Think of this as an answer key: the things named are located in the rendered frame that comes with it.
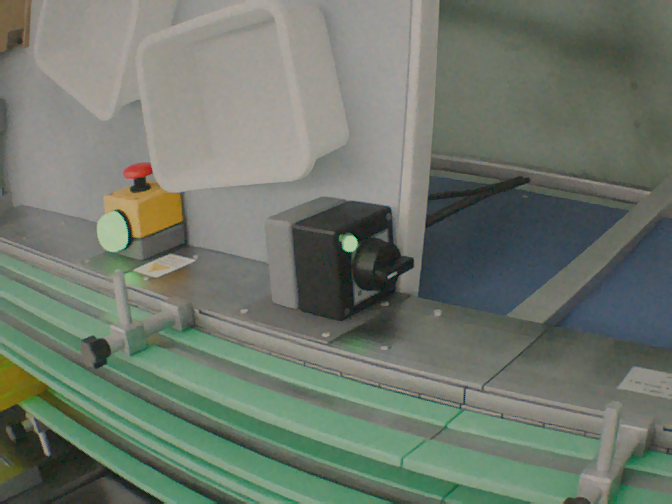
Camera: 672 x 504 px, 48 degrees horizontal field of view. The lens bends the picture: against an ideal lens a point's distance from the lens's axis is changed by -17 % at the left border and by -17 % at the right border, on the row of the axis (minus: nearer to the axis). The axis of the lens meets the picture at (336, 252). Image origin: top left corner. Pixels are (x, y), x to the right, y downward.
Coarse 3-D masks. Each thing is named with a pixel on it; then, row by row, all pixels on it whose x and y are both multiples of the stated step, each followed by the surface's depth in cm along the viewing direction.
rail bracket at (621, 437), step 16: (608, 416) 46; (640, 416) 52; (608, 432) 46; (624, 432) 52; (640, 432) 51; (656, 432) 52; (608, 448) 46; (624, 448) 50; (640, 448) 51; (592, 464) 48; (608, 464) 47; (624, 464) 48; (592, 480) 47; (608, 480) 46; (576, 496) 46; (592, 496) 46; (608, 496) 46
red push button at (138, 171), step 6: (144, 162) 96; (126, 168) 95; (132, 168) 94; (138, 168) 94; (144, 168) 94; (150, 168) 94; (126, 174) 94; (132, 174) 93; (138, 174) 93; (144, 174) 94; (150, 174) 94; (138, 180) 95; (144, 180) 95; (138, 186) 95
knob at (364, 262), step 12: (372, 240) 76; (360, 252) 75; (372, 252) 75; (384, 252) 75; (396, 252) 76; (360, 264) 75; (372, 264) 74; (384, 264) 75; (396, 264) 75; (408, 264) 76; (360, 276) 75; (372, 276) 74; (384, 276) 73; (396, 276) 74; (360, 288) 76; (372, 288) 75; (384, 288) 76
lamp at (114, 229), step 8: (104, 216) 93; (112, 216) 92; (120, 216) 93; (104, 224) 92; (112, 224) 92; (120, 224) 92; (128, 224) 93; (104, 232) 92; (112, 232) 92; (120, 232) 92; (128, 232) 93; (104, 240) 92; (112, 240) 92; (120, 240) 92; (128, 240) 93; (112, 248) 93; (120, 248) 93
